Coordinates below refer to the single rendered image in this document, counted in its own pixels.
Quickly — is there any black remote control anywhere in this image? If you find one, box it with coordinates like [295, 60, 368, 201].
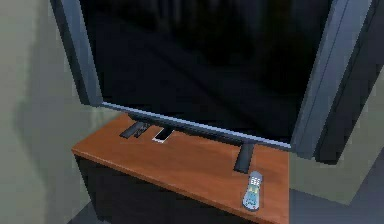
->
[133, 122, 151, 139]

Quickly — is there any white framed black phone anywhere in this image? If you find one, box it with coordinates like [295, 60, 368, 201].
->
[151, 127, 174, 144]

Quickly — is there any grey framed black television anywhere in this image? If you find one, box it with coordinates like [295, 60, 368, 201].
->
[49, 0, 384, 175]

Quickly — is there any grey remote control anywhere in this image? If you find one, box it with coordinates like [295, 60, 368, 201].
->
[242, 170, 264, 212]

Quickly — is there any brown top television stand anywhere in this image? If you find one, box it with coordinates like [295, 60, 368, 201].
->
[71, 113, 290, 224]

